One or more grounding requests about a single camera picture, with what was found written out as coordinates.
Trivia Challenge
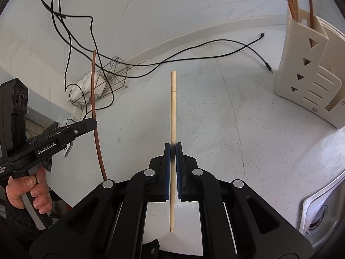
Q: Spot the cream plastic utensil holder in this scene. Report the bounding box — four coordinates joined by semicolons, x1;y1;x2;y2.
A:
274;8;345;130

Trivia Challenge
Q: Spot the long dark brown chopstick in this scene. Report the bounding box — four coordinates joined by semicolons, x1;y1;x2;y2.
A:
91;49;109;181

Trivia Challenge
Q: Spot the thin black cable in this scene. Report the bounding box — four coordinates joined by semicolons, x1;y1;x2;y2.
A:
34;0;104;114
51;0;73;92

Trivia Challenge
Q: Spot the white dish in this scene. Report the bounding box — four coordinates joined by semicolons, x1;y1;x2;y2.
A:
67;73;108;101

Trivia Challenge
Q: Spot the person's left hand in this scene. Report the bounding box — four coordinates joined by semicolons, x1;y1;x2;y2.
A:
5;168;53;215

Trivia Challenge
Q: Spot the pale notched chopstick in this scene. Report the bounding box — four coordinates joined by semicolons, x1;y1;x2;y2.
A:
169;71;178;233

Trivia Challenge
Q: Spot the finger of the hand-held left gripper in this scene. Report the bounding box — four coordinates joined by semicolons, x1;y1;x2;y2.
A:
63;117;99;148

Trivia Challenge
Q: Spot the metal wire rack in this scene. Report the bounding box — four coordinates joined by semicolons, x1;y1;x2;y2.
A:
71;57;129;109

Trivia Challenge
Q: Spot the stainless steel sink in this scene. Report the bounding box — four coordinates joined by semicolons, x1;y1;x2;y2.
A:
298;169;345;238

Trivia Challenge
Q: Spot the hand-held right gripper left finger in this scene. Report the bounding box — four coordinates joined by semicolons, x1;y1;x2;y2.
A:
29;143;172;259

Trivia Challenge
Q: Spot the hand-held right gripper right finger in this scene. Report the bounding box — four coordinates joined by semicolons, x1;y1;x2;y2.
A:
176;142;315;259

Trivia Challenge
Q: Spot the person's left forearm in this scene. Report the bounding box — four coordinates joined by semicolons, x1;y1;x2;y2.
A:
4;202;47;242

